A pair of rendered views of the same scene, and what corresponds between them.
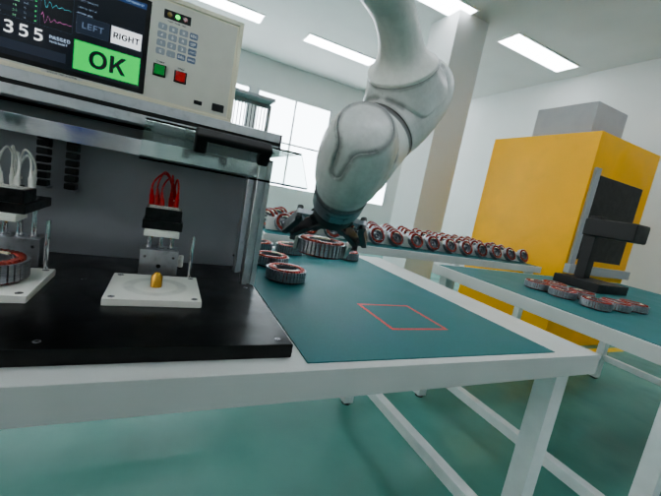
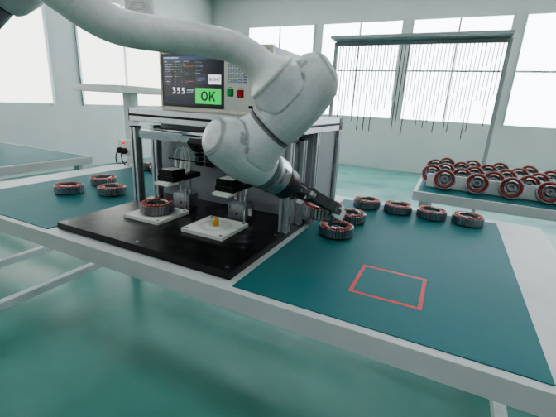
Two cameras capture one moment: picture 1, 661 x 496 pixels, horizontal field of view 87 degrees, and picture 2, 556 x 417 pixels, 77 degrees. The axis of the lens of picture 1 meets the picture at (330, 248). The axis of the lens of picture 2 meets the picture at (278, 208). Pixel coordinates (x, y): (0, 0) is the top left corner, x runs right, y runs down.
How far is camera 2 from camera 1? 0.65 m
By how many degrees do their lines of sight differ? 51
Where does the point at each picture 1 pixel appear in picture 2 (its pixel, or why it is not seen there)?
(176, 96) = (239, 106)
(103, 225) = not seen: hidden behind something
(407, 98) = (260, 103)
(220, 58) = not seen: hidden behind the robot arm
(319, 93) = not seen: outside the picture
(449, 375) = (345, 339)
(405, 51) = (248, 72)
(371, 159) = (212, 156)
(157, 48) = (228, 79)
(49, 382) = (128, 257)
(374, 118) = (213, 129)
